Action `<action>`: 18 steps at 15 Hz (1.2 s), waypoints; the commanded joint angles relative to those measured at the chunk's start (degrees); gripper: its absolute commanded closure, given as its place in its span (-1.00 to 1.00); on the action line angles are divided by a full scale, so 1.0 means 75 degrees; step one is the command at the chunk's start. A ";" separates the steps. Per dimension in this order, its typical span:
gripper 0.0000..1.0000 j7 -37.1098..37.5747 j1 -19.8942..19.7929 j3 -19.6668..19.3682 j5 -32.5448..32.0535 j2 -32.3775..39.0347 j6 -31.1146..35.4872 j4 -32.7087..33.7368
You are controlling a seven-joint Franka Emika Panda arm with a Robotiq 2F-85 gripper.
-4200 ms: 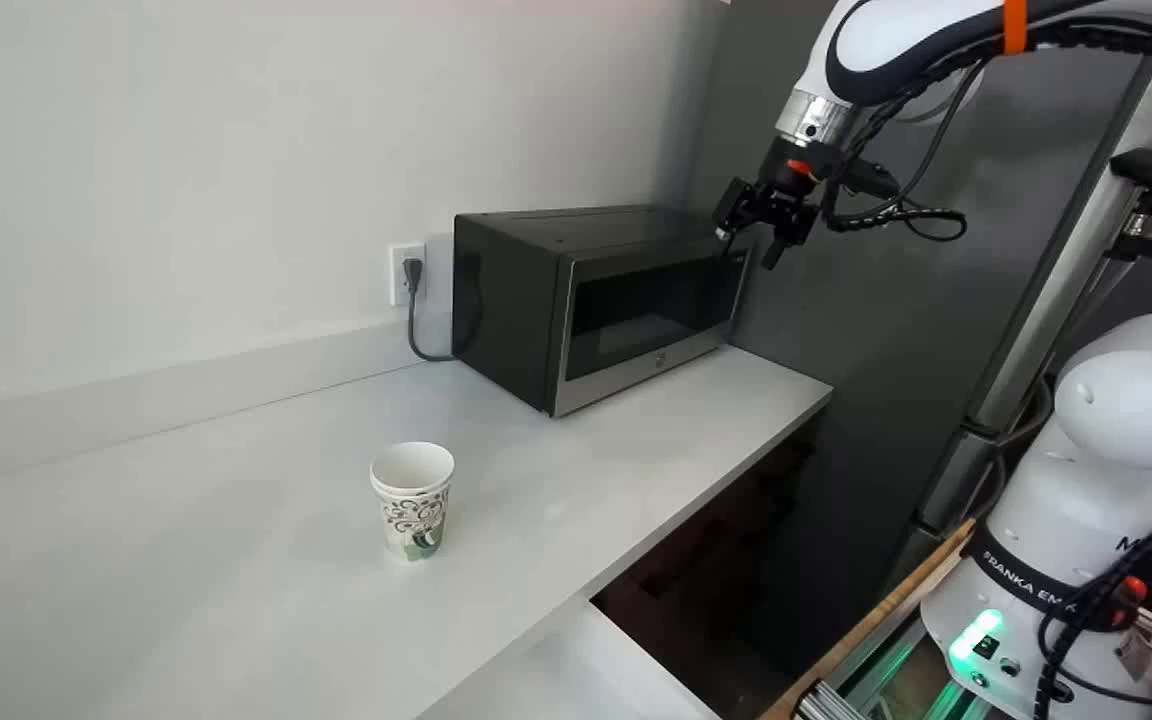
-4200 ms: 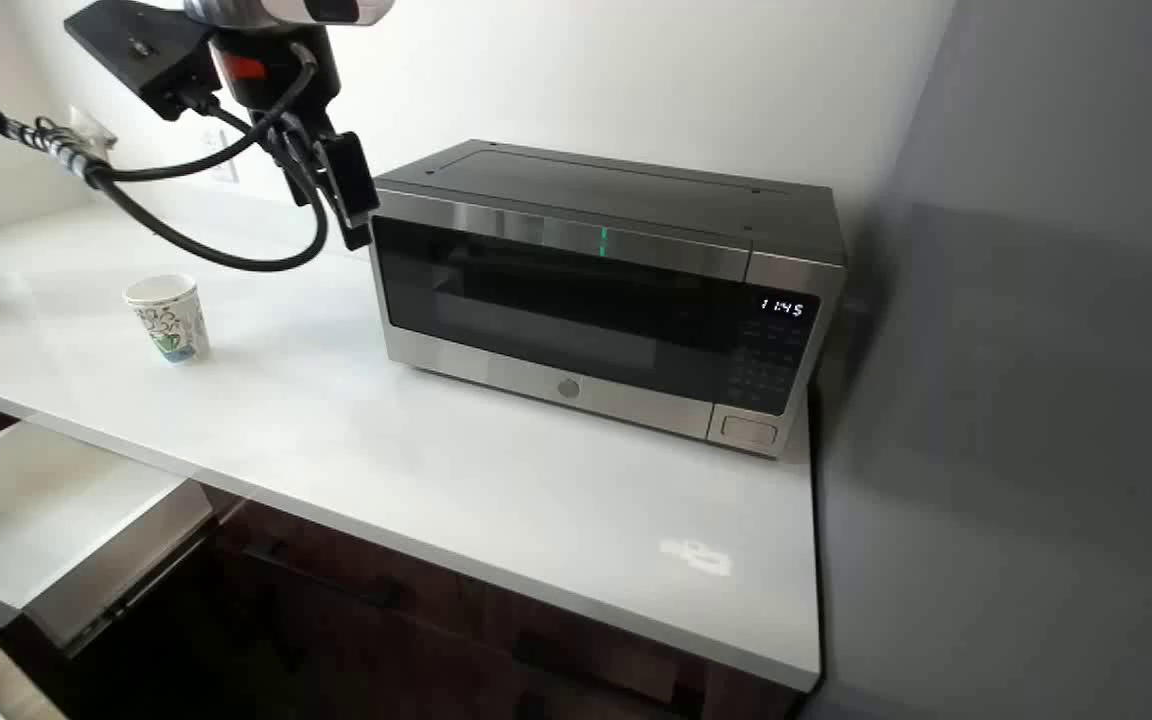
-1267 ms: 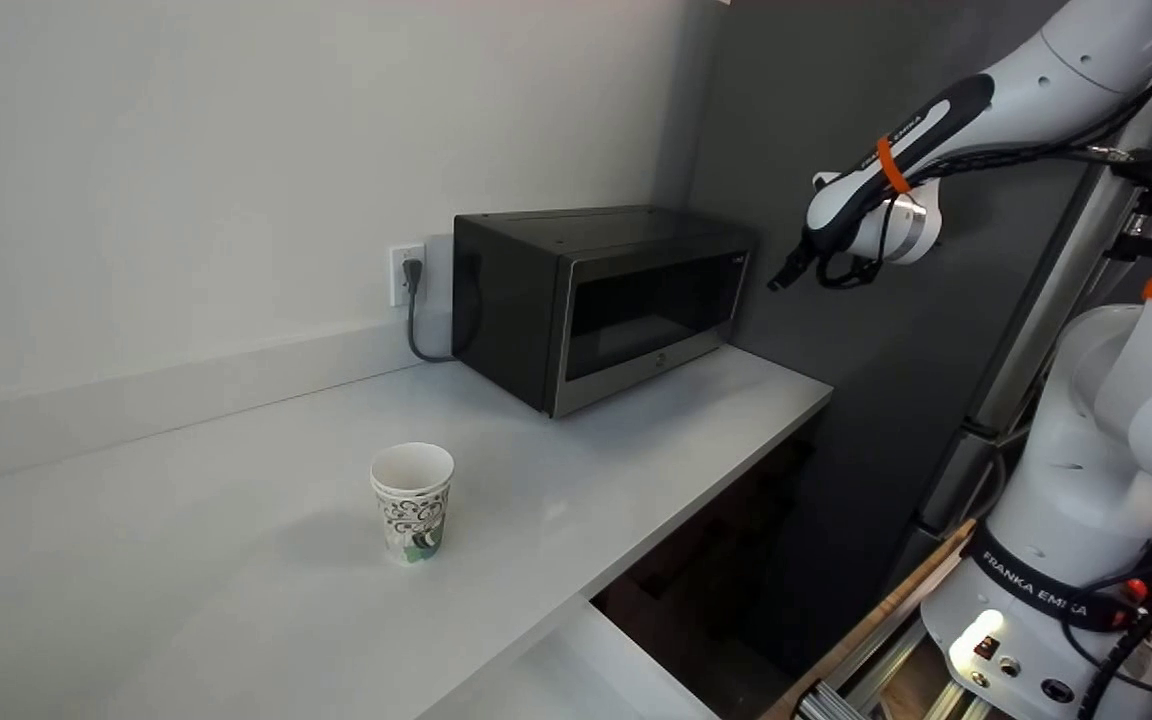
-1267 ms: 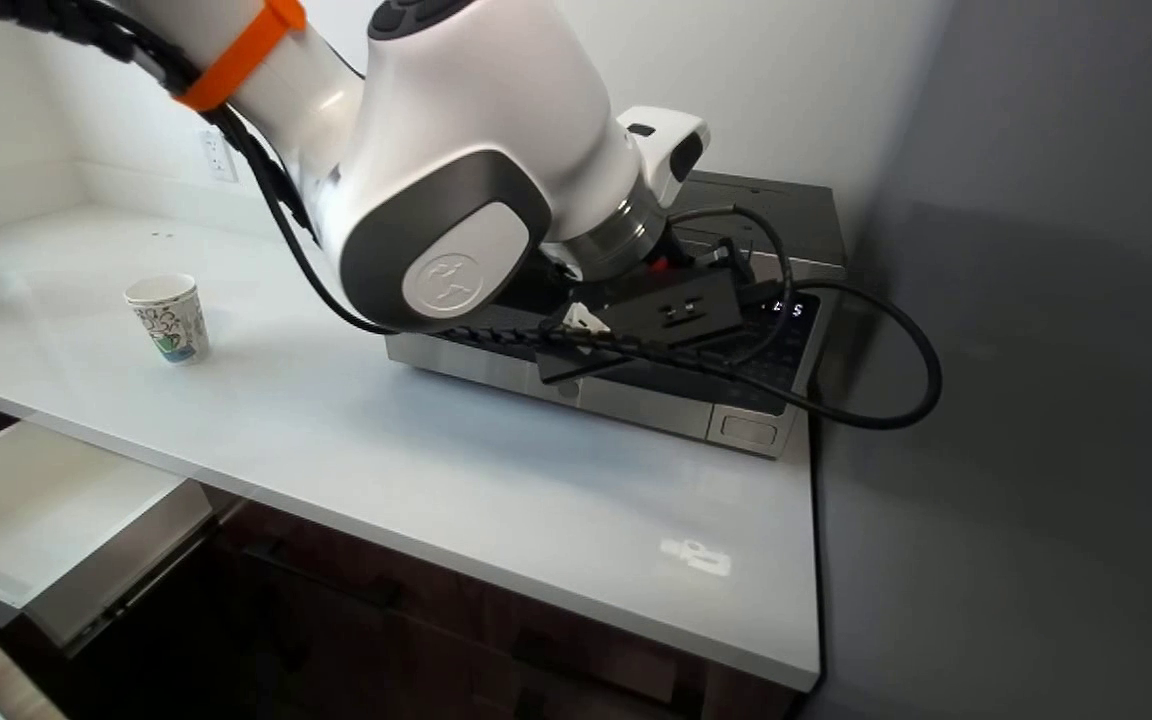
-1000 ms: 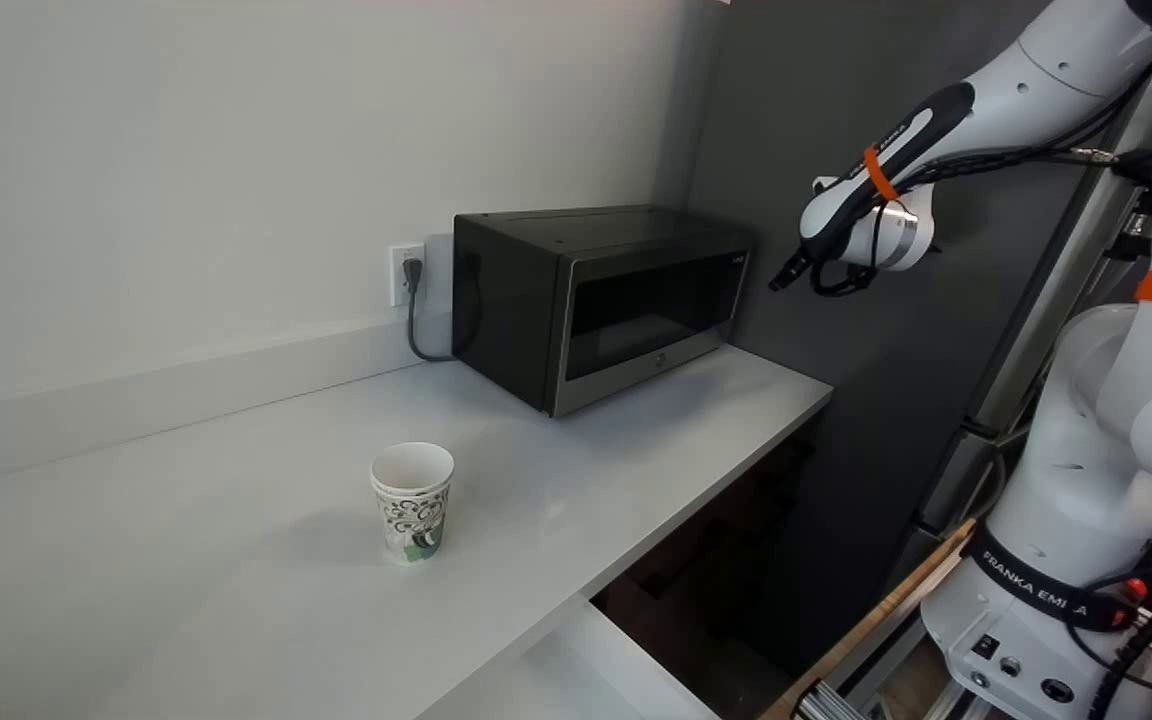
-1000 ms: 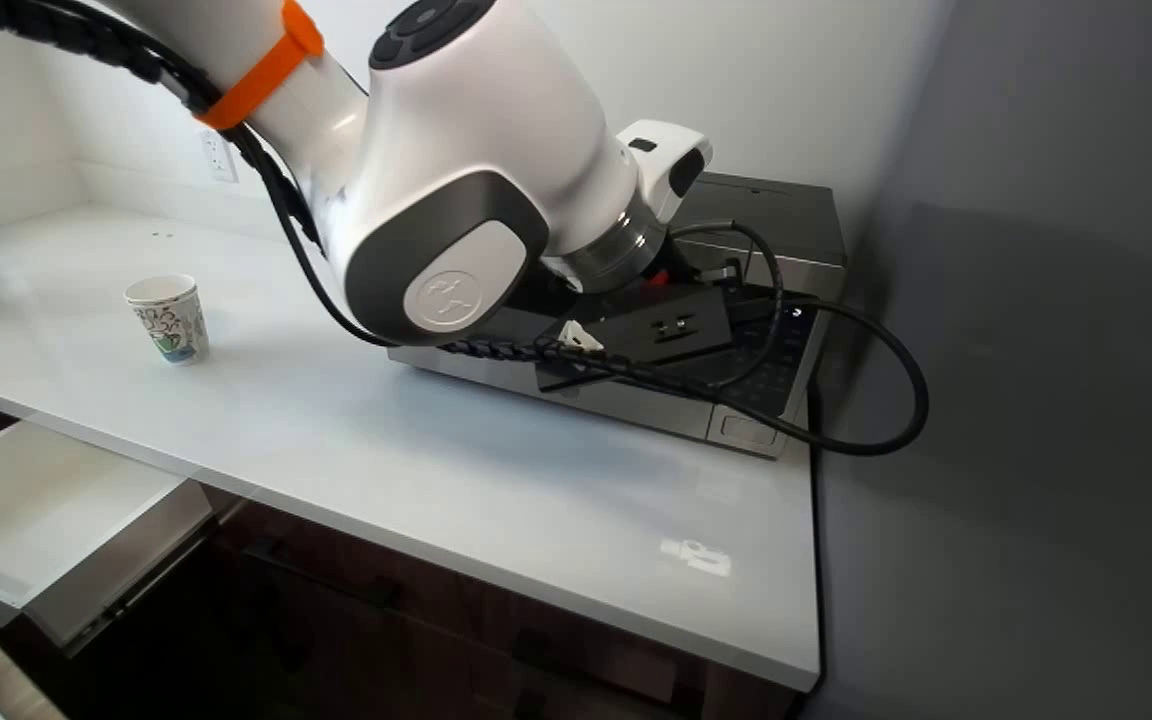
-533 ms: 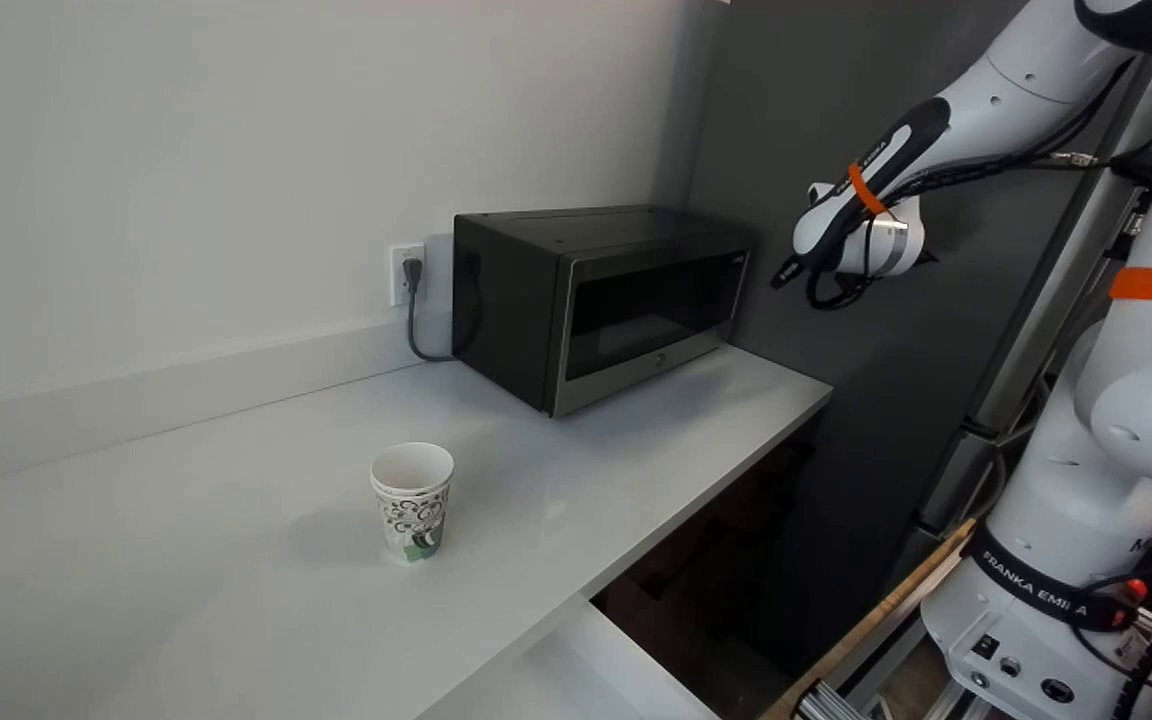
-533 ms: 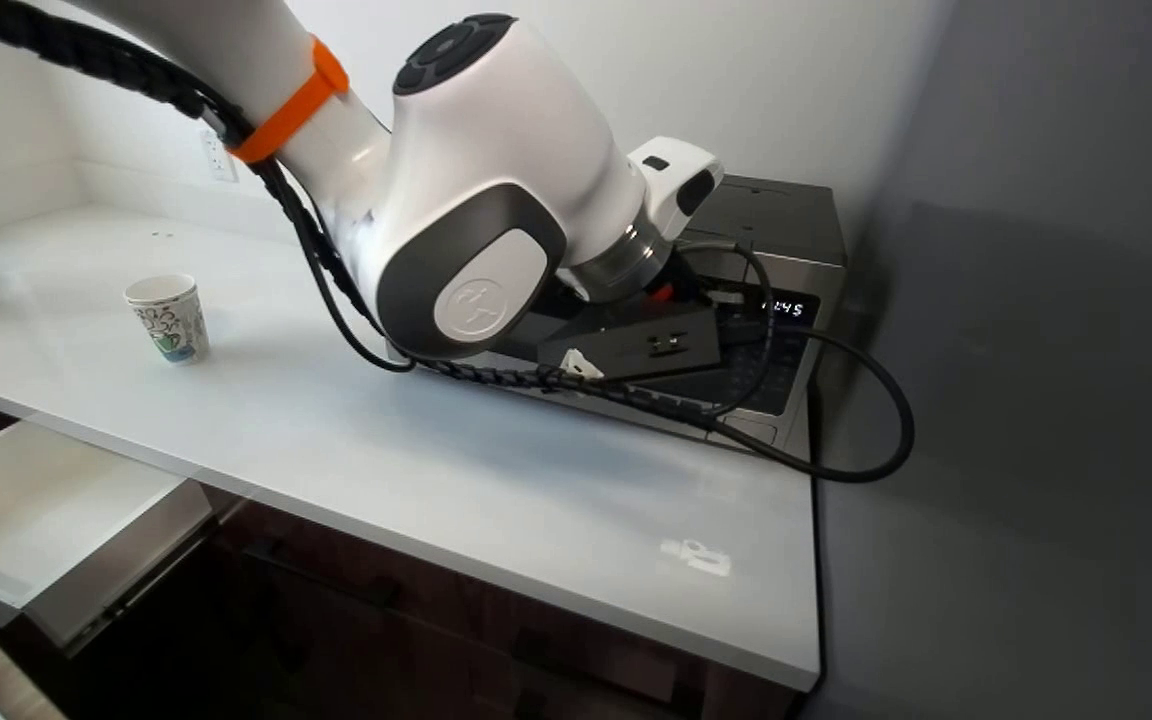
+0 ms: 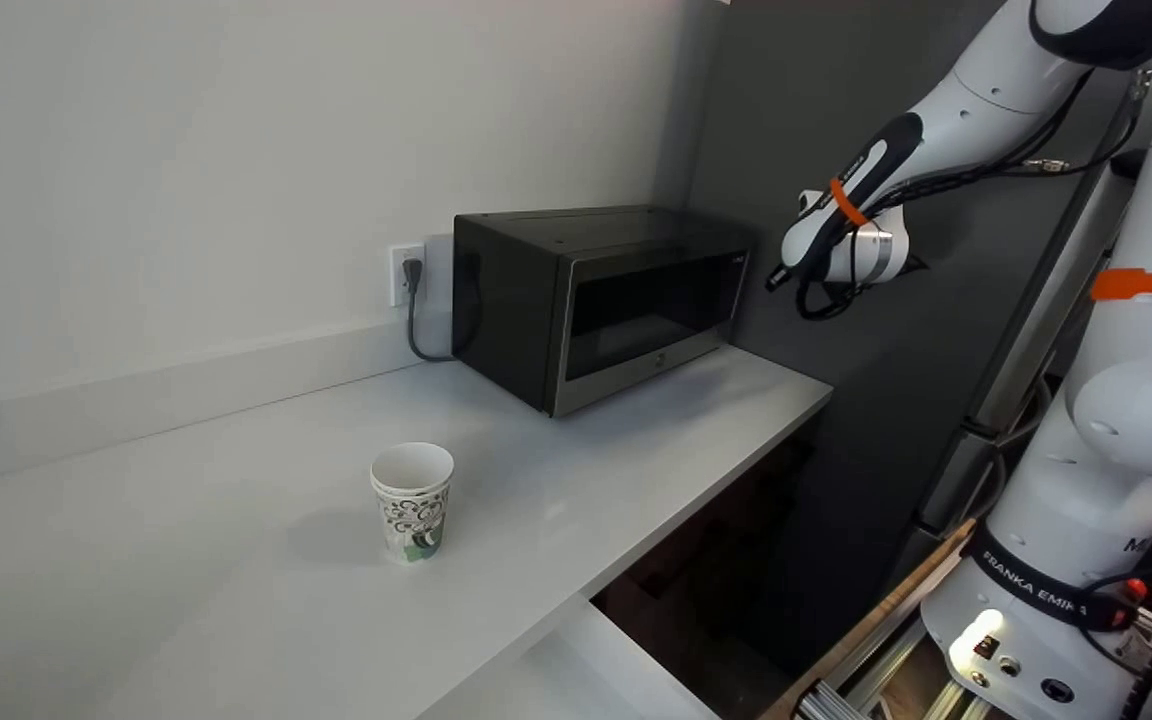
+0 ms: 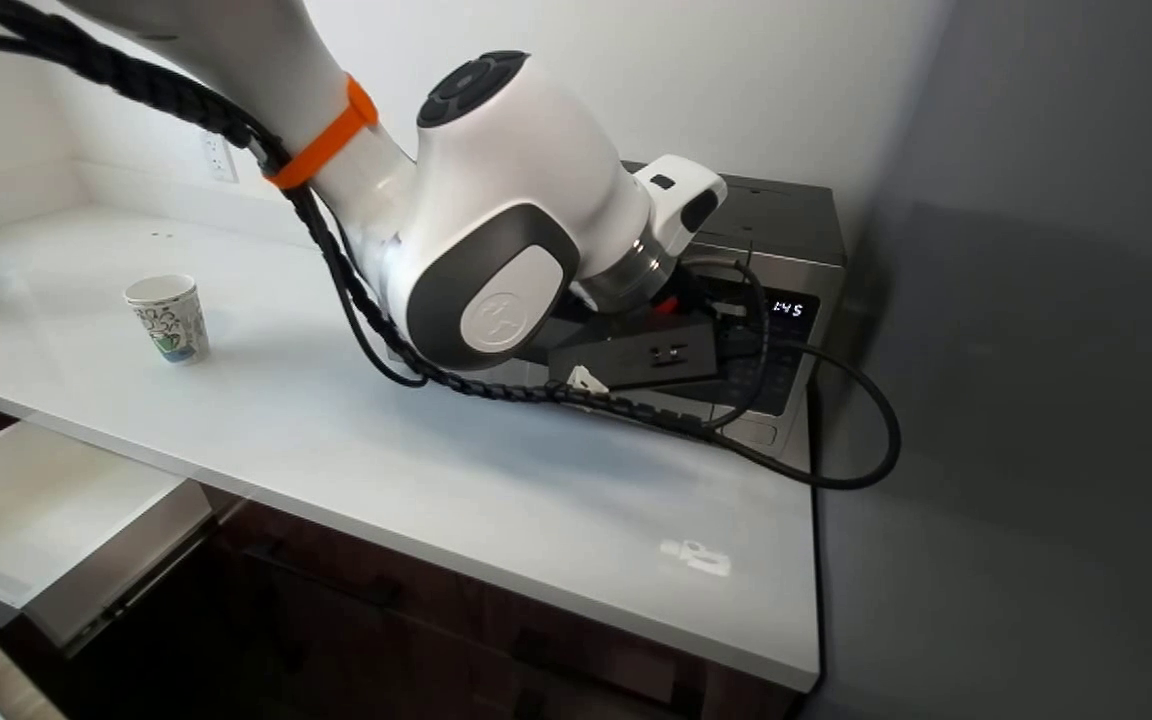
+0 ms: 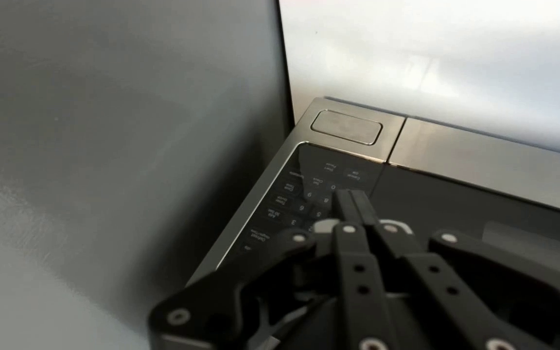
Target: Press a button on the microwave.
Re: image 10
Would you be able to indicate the dark wood base cabinet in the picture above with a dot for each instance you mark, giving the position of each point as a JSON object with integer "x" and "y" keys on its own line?
{"x": 402, "y": 627}

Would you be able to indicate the black steel microwave oven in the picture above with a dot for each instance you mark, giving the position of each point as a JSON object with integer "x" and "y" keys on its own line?
{"x": 788, "y": 222}

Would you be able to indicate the white open drawer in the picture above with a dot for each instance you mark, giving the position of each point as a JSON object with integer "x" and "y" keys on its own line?
{"x": 57, "y": 520}

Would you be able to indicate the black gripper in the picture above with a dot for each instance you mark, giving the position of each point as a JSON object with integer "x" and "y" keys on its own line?
{"x": 709, "y": 297}

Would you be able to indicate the white patterned paper cup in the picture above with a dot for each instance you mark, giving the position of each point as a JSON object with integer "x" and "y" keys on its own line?
{"x": 168, "y": 317}

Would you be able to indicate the dark grey refrigerator panel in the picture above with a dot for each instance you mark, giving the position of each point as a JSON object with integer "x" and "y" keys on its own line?
{"x": 1030, "y": 374}

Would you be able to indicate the white wall outlet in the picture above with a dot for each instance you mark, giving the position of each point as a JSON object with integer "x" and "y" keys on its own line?
{"x": 221, "y": 160}

